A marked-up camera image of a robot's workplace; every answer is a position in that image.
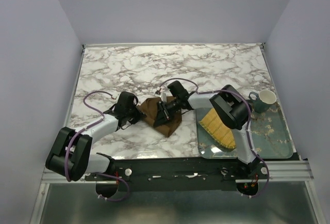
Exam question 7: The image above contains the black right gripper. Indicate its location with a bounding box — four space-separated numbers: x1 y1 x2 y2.
154 97 182 127

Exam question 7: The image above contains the brown cloth napkin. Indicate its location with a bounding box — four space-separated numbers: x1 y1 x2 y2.
138 97 182 137

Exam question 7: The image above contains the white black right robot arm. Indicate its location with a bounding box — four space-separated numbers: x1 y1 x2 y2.
153 79 262 179

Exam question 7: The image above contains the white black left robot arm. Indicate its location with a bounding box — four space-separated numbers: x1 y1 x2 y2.
45 91 144 182

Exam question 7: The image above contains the teal mug white inside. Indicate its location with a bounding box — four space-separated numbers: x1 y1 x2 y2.
249 89 277 113

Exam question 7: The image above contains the yellow bamboo mat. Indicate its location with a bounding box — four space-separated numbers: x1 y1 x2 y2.
199 108 236 149

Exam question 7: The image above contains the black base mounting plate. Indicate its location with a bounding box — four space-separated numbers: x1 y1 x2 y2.
85 157 267 192

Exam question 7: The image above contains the teal floral metal tray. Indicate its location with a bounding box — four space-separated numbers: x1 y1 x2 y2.
195 102 294 159

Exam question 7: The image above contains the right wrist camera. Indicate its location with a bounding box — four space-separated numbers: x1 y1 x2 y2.
155 90 167 103

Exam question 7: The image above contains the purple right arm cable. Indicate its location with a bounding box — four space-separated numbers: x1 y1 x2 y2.
156 78 270 199

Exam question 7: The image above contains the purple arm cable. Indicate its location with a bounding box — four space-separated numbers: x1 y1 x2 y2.
64 91 131 202
156 78 270 199

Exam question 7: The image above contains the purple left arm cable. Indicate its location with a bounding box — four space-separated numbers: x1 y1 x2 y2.
64 91 131 202

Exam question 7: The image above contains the aluminium frame rail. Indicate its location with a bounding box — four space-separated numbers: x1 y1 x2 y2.
41 159 314 183

